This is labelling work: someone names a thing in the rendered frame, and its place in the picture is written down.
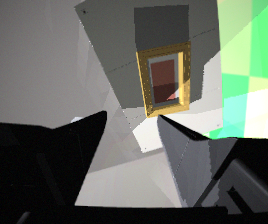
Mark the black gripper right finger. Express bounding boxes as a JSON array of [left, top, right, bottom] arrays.
[[157, 114, 268, 208]]

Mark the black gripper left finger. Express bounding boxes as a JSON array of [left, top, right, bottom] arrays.
[[0, 111, 107, 205]]

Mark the yellow picture frame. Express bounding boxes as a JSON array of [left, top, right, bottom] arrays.
[[136, 41, 191, 118]]

